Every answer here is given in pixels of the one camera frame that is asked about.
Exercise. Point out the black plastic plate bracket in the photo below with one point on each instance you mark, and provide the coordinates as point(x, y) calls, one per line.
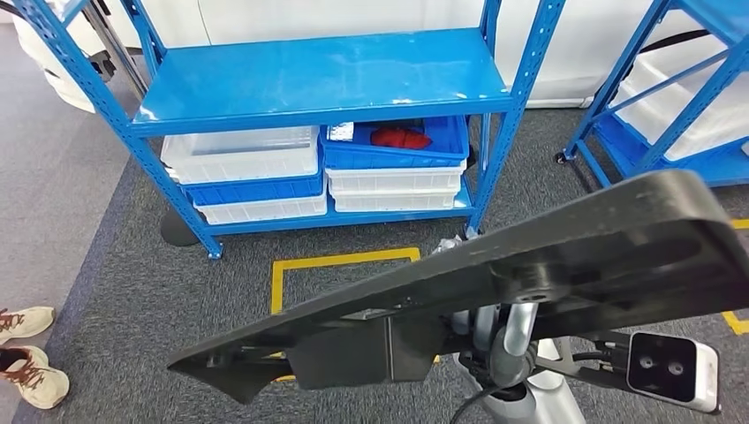
point(585, 257)

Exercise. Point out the red part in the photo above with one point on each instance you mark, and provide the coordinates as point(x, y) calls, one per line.
point(401, 138)

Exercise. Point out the blue rack with casters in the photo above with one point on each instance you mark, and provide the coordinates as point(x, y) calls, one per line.
point(725, 164)

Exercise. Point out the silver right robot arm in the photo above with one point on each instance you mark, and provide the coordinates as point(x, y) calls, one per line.
point(550, 404)

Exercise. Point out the blue steel shelf rack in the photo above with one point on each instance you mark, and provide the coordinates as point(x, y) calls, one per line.
point(322, 76)

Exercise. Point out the yellow floor tape square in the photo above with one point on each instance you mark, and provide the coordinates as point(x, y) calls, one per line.
point(734, 322)
point(345, 257)

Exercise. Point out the black round base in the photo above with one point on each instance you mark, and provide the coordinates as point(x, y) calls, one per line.
point(175, 231)

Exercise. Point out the white car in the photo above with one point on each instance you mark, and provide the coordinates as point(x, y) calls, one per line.
point(585, 52)

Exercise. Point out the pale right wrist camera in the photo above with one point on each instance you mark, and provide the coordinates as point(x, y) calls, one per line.
point(667, 368)

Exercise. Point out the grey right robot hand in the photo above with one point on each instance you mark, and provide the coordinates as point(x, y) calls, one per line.
point(519, 327)

